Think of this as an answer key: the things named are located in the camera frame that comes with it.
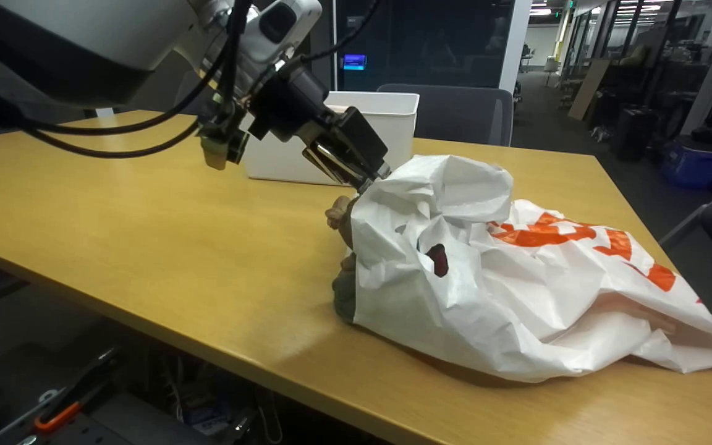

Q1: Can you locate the white plastic bag orange print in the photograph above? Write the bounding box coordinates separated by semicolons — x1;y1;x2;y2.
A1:
349;154;712;384

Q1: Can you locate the grey office chair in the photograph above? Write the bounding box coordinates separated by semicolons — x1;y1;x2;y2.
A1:
377;83;515;148

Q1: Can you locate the white plastic bin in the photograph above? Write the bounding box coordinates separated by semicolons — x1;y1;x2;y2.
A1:
240;91;420;187

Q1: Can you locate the wooden board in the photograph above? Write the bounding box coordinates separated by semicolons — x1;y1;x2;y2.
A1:
567;58;611;122

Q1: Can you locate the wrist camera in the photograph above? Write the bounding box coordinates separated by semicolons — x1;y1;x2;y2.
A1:
198;104;252;171

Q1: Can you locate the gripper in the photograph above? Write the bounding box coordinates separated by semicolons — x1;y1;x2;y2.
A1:
247;61;392;194

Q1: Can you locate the blue storage tub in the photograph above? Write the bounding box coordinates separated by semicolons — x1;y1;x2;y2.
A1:
661;135;712;190

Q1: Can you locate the orange and black clamp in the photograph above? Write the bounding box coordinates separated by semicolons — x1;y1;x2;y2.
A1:
33;348;123;434

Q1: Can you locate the brown and green plush toy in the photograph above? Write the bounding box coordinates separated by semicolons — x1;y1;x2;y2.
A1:
324;195;360;326

